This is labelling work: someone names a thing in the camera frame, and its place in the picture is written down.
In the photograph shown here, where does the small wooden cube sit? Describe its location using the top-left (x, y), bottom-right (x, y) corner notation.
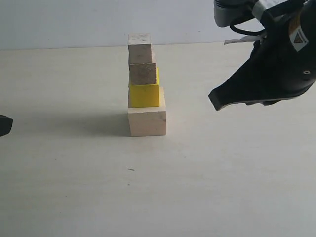
top-left (128, 33), bottom-right (154, 64)

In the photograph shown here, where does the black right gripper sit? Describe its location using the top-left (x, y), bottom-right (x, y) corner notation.
top-left (208, 0), bottom-right (316, 111)

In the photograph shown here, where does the yellow painted cube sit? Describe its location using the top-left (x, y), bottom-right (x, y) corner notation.
top-left (128, 67), bottom-right (163, 108)

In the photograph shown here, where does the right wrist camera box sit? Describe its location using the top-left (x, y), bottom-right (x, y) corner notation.
top-left (213, 0), bottom-right (307, 27)

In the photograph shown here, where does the large light wooden cube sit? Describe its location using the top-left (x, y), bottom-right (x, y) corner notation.
top-left (127, 87), bottom-right (166, 137)

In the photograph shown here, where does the medium plywood cube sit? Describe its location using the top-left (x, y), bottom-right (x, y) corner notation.
top-left (129, 63), bottom-right (157, 85)

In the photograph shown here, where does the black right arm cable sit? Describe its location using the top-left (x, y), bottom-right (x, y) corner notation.
top-left (230, 23), bottom-right (269, 38)

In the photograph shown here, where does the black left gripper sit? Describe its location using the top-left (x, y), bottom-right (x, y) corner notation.
top-left (0, 115), bottom-right (13, 136)

